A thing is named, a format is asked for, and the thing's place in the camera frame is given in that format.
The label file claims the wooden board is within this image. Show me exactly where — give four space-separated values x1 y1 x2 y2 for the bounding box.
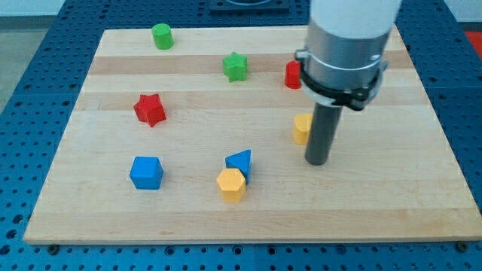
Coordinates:
23 26 481 245

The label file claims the green star block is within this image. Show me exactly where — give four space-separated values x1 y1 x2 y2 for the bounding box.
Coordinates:
222 52 248 83

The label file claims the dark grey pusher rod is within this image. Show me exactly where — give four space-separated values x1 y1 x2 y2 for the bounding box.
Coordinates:
305 104 343 166

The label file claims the green cylinder block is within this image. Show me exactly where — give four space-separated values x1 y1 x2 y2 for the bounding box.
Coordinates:
151 23 174 50

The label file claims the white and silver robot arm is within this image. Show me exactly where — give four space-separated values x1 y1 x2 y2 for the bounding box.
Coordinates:
295 0 401 111

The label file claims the red star block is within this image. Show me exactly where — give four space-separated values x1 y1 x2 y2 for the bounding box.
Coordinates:
133 93 167 127

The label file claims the yellow heart block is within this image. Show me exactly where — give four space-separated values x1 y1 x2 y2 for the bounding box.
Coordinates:
292 114 313 145

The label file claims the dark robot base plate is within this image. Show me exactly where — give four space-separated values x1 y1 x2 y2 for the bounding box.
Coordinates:
206 0 290 14

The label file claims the blue triangle block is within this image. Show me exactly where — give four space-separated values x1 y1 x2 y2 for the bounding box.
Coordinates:
224 149 252 184

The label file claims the blue cube block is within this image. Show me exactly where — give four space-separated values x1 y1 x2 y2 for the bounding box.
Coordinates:
130 157 163 190

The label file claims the yellow hexagon block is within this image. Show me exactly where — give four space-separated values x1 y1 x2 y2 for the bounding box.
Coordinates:
216 168 246 203

